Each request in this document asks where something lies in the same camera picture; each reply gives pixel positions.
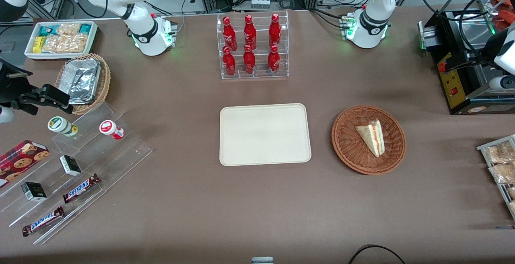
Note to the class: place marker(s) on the clear bag of snacks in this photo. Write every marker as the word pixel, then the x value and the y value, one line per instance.
pixel 511 192
pixel 503 173
pixel 499 153
pixel 512 207

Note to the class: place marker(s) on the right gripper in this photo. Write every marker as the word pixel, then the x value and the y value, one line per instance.
pixel 9 87

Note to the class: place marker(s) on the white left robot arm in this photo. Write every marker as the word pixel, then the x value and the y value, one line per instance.
pixel 370 26

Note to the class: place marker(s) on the steel warmer pan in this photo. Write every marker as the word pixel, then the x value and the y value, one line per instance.
pixel 472 34

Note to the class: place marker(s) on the teal snack pack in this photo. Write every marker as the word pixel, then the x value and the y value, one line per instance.
pixel 46 30
pixel 85 28

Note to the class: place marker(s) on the silver foil container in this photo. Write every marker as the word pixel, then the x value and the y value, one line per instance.
pixel 82 79

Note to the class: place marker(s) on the red plaid cookie box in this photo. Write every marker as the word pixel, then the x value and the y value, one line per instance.
pixel 22 159

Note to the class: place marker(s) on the light tan wicker basket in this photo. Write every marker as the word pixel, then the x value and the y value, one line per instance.
pixel 105 81

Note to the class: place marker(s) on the clear acrylic bottle rack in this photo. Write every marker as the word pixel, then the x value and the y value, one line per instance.
pixel 259 73

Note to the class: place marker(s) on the small grey device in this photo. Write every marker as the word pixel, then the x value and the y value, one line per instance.
pixel 262 260

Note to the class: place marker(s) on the green lid white cup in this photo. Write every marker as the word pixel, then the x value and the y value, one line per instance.
pixel 60 125

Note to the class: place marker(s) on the triangular sandwich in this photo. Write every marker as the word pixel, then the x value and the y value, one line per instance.
pixel 372 137

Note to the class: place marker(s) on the yellow snack pack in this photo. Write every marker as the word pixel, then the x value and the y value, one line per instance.
pixel 38 44

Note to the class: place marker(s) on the brown Snickers bar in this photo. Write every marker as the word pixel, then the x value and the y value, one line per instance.
pixel 43 221
pixel 80 188

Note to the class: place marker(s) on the red cola bottle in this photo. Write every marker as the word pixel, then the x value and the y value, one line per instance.
pixel 250 32
pixel 273 60
pixel 229 32
pixel 275 30
pixel 229 62
pixel 249 60

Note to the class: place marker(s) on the beige plastic tray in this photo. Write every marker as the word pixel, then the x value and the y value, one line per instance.
pixel 263 135

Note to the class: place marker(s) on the large clear cracker bag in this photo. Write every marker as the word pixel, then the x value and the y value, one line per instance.
pixel 66 43

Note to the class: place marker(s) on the black hot dog warmer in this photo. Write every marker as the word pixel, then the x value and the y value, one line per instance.
pixel 454 91

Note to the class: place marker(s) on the brown wicker basket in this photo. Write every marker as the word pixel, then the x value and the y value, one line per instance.
pixel 350 143

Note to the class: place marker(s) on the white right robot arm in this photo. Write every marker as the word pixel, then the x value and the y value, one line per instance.
pixel 143 34

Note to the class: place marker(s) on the clear acrylic stepped display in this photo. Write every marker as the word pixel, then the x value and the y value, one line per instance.
pixel 120 155

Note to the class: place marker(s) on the white power strip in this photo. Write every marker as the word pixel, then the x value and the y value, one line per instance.
pixel 259 3

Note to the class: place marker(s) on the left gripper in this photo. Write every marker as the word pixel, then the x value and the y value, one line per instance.
pixel 494 44

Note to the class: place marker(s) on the red sausages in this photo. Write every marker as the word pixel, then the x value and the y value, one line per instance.
pixel 503 14

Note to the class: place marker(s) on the red lid white cup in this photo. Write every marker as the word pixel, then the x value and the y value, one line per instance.
pixel 109 128

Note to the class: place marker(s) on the grey snack display tray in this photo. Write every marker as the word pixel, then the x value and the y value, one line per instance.
pixel 483 148

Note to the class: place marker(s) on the white plastic snack bin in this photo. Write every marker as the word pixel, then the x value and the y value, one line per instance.
pixel 93 40

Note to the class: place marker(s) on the small clear cracker bag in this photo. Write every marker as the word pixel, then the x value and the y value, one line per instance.
pixel 68 28

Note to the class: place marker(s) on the small black box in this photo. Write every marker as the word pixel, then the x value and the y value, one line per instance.
pixel 34 191
pixel 70 165

